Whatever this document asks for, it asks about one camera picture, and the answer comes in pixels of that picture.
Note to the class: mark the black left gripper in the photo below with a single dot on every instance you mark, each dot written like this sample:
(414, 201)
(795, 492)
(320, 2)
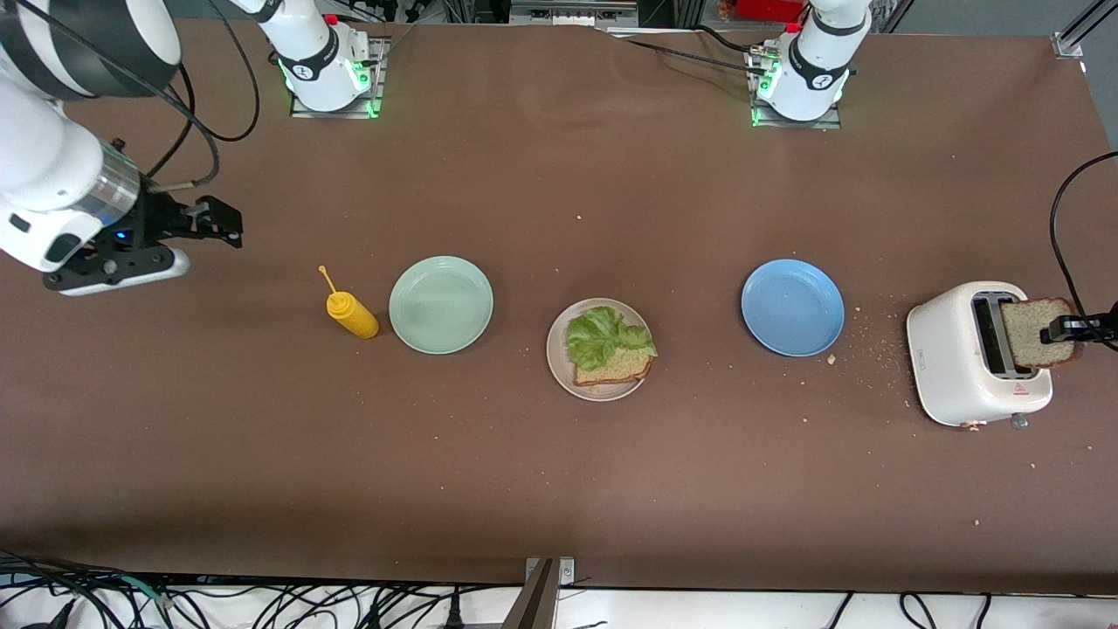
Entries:
(1080, 328)

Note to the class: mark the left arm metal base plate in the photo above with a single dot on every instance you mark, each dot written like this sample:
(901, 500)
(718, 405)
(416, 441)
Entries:
(795, 125)

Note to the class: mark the mint green plate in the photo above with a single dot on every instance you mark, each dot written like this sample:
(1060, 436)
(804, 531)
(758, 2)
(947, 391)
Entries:
(441, 305)

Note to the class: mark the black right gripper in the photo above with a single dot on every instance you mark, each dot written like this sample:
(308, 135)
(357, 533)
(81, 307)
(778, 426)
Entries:
(160, 216)

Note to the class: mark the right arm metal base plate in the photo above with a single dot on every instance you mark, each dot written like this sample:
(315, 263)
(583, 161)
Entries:
(332, 114)

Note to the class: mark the silver table edge bracket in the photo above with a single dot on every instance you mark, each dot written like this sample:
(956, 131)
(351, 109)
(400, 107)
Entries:
(566, 570)

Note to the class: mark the blue plate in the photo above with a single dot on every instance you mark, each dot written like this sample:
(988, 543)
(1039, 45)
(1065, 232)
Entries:
(792, 307)

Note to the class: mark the yellow squeeze sauce bottle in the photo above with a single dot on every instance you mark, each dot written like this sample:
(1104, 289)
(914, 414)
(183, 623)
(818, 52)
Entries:
(354, 316)

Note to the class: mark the dark metal bar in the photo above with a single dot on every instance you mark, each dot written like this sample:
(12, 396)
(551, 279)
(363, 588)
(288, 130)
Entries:
(533, 603)

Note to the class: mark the aluminium corner profile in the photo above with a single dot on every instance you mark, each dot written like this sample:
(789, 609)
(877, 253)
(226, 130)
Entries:
(1070, 39)

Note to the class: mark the aluminium frame section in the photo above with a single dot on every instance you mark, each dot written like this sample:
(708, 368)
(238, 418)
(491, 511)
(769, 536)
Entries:
(568, 13)

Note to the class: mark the brown-crust bread slice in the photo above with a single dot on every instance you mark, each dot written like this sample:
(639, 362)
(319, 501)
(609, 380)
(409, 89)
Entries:
(1026, 336)
(620, 369)

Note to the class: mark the red box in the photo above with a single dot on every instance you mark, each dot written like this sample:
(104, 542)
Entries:
(769, 9)

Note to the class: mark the white toaster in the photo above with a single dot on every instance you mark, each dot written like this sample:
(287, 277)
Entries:
(948, 358)

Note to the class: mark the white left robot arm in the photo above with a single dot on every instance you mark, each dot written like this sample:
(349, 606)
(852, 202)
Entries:
(821, 61)

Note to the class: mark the green lettuce leaf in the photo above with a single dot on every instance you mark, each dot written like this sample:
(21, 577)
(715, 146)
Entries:
(603, 336)

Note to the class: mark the beige plate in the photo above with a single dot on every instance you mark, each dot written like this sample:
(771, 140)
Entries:
(559, 367)

